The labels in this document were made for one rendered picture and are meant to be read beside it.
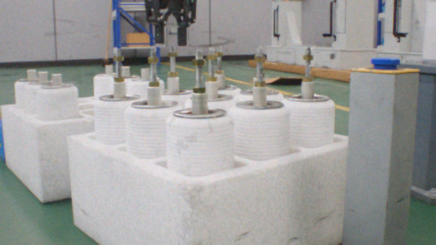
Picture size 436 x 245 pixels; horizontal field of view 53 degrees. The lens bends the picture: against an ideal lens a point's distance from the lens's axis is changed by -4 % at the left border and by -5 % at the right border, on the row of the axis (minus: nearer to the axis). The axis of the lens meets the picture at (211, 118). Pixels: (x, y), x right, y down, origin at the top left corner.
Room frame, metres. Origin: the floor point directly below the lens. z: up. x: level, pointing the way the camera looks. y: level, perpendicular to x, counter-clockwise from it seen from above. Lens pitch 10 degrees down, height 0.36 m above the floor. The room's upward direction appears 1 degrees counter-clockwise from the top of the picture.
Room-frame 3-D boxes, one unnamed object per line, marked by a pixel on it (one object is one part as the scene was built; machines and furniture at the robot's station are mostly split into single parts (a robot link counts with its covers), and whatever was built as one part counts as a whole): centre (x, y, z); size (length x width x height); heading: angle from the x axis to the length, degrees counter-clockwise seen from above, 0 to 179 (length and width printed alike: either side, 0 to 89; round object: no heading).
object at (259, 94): (0.70, -0.08, 0.26); 0.02 x 0.02 x 0.03
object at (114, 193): (0.79, 0.00, 0.09); 0.39 x 0.39 x 0.18; 39
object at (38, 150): (1.21, 0.33, 0.09); 0.39 x 0.39 x 0.18; 36
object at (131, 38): (6.69, 1.05, 0.36); 0.31 x 0.25 x 0.20; 107
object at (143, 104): (0.72, 0.09, 0.25); 0.08 x 0.08 x 0.01
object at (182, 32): (0.92, 0.05, 0.36); 0.02 x 0.01 x 0.04; 58
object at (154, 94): (0.72, 0.09, 0.26); 0.02 x 0.02 x 0.03
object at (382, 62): (0.62, -0.24, 0.32); 0.04 x 0.04 x 0.02
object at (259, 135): (0.70, -0.08, 0.16); 0.10 x 0.10 x 0.18
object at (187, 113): (0.63, 0.02, 0.25); 0.08 x 0.08 x 0.01
